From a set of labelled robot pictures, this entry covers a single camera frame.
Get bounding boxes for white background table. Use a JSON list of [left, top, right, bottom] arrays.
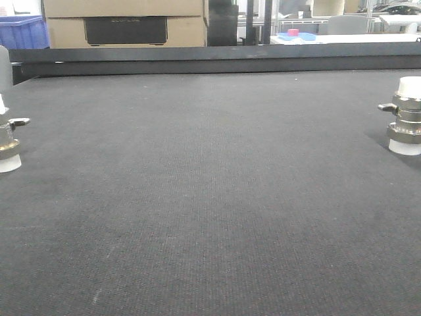
[[270, 34, 420, 45]]

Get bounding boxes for large cardboard box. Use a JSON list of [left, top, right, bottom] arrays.
[[43, 0, 209, 49]]

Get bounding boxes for light blue tray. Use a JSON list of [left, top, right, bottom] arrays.
[[277, 32, 316, 41]]

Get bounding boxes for pink small box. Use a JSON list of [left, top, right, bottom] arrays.
[[287, 28, 299, 37]]

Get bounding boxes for brass valve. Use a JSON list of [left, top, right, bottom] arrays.
[[378, 76, 420, 156], [1, 95, 30, 173]]

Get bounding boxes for grey cylinder left edge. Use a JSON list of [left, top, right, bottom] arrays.
[[0, 45, 13, 93]]

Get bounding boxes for black cabinet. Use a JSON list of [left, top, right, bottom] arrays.
[[207, 0, 239, 47]]

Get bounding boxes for black vertical post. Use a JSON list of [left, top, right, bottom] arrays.
[[262, 0, 272, 45]]

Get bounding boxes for blue plastic crate background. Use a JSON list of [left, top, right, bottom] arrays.
[[1, 15, 50, 49]]

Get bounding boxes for black conveyor side rail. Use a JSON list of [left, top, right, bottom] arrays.
[[8, 39, 420, 84]]

